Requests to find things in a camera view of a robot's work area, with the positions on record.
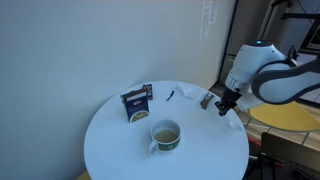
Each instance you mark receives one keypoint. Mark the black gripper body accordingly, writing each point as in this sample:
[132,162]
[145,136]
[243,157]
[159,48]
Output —
[231,96]

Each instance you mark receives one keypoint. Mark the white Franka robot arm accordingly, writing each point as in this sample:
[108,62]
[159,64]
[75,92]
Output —
[283,80]

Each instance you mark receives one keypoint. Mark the small grey flat object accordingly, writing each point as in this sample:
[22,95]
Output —
[206,101]

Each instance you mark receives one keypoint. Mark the white crumpled cloth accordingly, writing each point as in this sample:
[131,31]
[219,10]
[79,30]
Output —
[187,91]

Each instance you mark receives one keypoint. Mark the white green soup mug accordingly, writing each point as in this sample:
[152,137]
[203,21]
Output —
[165,136]

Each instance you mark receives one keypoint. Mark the dark chair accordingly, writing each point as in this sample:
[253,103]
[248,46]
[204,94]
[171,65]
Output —
[286,156]

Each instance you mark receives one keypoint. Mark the blue pasta box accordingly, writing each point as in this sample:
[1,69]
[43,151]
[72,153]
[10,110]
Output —
[136,108]

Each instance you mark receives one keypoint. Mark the yellow floor object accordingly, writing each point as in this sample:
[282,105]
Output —
[83,176]

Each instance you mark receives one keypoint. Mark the black metal frame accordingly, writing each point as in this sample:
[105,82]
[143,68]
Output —
[300,16]

